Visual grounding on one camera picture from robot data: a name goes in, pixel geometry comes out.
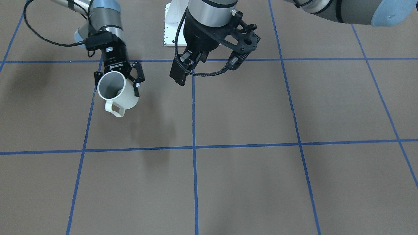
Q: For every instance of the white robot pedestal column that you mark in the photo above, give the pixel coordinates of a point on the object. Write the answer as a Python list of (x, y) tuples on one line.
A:
[(173, 14)]

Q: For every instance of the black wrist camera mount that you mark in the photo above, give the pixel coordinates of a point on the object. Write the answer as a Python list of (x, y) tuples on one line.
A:
[(101, 40), (239, 37)]

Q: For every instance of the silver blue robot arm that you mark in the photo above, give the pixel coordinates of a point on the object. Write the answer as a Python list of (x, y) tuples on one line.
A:
[(102, 15), (206, 24)]

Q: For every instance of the white mug with HOME text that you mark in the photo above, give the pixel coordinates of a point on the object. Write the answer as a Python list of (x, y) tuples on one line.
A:
[(118, 93)]

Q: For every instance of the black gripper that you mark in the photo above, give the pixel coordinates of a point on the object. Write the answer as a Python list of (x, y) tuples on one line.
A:
[(115, 56), (200, 36)]

